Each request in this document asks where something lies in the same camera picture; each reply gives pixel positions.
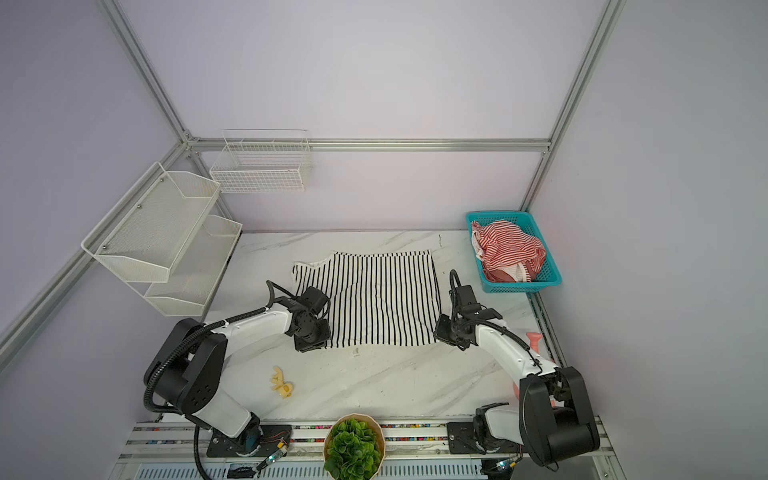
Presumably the black white striped tank top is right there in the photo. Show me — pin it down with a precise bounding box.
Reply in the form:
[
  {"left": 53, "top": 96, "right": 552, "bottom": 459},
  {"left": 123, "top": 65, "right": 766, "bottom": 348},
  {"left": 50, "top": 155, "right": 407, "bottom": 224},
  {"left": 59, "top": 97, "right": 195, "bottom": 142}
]
[{"left": 292, "top": 250, "right": 442, "bottom": 348}]

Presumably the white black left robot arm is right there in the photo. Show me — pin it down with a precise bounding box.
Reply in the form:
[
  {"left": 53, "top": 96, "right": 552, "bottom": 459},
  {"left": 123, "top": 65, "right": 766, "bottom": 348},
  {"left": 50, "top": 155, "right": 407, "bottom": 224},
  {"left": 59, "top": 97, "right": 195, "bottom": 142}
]
[{"left": 143, "top": 281, "right": 331, "bottom": 479}]

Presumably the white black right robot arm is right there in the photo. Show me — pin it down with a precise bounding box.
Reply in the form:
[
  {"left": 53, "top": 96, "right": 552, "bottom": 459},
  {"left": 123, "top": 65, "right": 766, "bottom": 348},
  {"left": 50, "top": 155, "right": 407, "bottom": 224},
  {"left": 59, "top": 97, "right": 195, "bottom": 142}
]
[{"left": 434, "top": 270, "right": 600, "bottom": 468}]

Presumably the red white striped tank top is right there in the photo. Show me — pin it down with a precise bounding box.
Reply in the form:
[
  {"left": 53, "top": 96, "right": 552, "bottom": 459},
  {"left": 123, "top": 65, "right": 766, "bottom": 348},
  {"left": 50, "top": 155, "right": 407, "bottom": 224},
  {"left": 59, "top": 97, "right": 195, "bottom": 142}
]
[{"left": 470, "top": 220, "right": 547, "bottom": 283}]

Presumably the yellow banana peel toy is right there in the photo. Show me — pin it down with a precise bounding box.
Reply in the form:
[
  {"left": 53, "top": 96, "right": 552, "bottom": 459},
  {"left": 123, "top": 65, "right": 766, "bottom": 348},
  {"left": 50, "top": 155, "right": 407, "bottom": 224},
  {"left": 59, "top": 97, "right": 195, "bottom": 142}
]
[{"left": 270, "top": 366, "right": 294, "bottom": 399}]

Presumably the pink watering can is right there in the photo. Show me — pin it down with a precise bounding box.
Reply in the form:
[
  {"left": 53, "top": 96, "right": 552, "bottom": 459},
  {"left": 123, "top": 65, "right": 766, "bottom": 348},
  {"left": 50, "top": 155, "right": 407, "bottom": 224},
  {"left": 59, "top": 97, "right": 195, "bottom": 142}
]
[{"left": 513, "top": 331, "right": 543, "bottom": 399}]

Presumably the teal plastic basket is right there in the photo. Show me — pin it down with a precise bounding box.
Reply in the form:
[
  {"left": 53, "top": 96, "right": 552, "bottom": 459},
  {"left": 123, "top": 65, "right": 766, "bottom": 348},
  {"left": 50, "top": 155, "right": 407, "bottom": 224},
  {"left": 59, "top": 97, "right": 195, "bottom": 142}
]
[{"left": 466, "top": 211, "right": 562, "bottom": 294}]

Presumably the green plant in pot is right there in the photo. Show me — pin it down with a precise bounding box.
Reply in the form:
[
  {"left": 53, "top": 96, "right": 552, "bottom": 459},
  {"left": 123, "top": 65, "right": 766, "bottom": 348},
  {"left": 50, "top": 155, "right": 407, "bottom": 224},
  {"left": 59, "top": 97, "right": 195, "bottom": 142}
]
[{"left": 323, "top": 413, "right": 386, "bottom": 480}]

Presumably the white mesh two-tier shelf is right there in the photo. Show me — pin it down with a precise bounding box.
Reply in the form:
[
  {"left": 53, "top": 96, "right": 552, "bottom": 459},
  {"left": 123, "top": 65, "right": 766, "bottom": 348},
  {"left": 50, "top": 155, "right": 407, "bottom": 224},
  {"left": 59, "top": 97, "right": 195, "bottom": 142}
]
[{"left": 81, "top": 163, "right": 242, "bottom": 317}]

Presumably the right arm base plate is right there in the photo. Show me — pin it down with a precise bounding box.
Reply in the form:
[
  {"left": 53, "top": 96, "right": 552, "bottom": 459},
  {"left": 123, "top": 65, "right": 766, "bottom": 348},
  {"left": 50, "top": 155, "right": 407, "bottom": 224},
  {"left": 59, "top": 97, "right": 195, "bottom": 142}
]
[{"left": 446, "top": 421, "right": 525, "bottom": 455}]

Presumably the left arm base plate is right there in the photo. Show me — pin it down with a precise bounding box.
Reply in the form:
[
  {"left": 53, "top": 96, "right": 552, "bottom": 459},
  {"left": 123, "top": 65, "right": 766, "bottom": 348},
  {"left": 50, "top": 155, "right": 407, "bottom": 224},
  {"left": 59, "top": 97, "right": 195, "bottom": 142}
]
[{"left": 206, "top": 424, "right": 293, "bottom": 458}]

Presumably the white wire wall basket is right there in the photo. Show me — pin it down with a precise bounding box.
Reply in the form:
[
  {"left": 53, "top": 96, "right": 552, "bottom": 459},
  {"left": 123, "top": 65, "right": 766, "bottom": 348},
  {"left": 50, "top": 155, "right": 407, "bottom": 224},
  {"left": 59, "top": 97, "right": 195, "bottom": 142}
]
[{"left": 209, "top": 129, "right": 314, "bottom": 194}]

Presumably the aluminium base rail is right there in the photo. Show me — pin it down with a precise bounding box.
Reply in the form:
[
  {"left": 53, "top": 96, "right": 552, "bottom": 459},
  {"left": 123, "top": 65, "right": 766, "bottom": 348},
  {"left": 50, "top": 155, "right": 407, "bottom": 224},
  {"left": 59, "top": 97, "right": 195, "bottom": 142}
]
[{"left": 110, "top": 415, "right": 625, "bottom": 479}]

